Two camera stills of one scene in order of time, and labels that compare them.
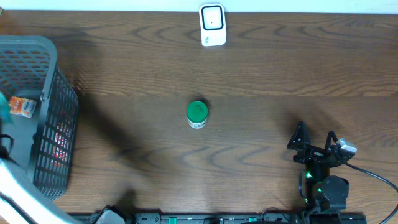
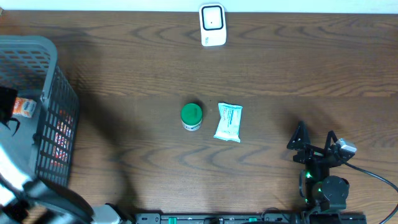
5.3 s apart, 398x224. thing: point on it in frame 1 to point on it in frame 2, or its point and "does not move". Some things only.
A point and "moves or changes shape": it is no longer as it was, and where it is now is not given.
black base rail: (219, 218) does not move
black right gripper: (313, 152) does not move
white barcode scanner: (212, 17) does not move
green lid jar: (197, 112) moves or changes shape
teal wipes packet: (5, 112) moves or changes shape
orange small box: (22, 106) does not move
